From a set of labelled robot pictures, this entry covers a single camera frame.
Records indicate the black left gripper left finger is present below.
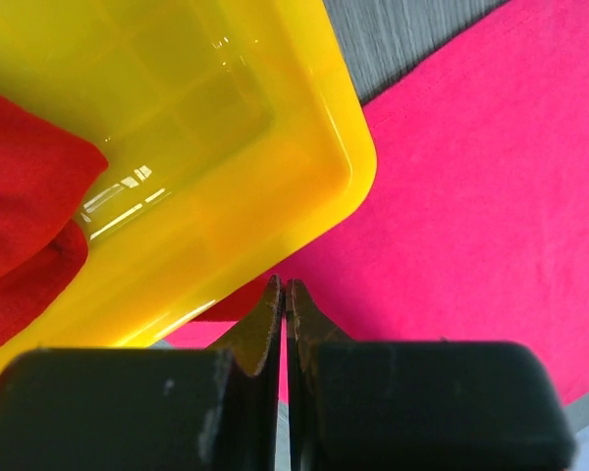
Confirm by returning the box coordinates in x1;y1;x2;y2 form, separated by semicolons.
0;277;281;470

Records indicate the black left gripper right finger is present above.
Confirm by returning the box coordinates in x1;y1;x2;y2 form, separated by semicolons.
286;280;576;470

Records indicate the pink t-shirt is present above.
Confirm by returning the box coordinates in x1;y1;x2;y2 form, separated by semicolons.
164;0;589;406

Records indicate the yellow plastic bin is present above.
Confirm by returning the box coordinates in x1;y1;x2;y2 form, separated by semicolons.
0;1;377;373

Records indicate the red t-shirt in bin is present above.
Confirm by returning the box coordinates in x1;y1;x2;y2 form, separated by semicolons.
0;95;108;346

